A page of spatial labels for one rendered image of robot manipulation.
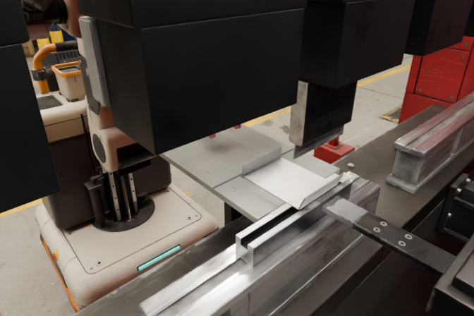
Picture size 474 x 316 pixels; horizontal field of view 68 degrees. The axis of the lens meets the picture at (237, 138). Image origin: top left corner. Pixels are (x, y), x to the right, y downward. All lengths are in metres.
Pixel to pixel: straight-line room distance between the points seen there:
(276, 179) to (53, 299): 1.44
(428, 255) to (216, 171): 0.30
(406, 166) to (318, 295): 0.35
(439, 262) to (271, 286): 0.18
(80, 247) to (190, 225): 0.44
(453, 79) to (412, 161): 0.55
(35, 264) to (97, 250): 0.54
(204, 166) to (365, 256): 0.29
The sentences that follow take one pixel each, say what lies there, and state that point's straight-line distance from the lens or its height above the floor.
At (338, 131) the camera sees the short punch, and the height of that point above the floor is 1.09.
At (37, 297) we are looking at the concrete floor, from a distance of 1.86.
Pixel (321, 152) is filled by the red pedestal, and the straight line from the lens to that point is 2.57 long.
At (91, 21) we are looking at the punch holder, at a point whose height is 1.25.
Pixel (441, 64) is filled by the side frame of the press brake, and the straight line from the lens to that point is 1.28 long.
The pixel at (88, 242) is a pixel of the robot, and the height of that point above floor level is 0.28.
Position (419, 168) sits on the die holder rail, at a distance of 0.77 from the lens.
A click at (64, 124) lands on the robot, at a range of 1.44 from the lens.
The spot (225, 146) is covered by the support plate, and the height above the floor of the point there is 1.00.
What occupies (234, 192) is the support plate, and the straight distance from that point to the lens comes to 0.49.
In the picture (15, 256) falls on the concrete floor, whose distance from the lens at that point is 2.11.
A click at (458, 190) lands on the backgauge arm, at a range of 0.88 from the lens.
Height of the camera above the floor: 1.29
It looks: 27 degrees down
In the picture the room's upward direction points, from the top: straight up
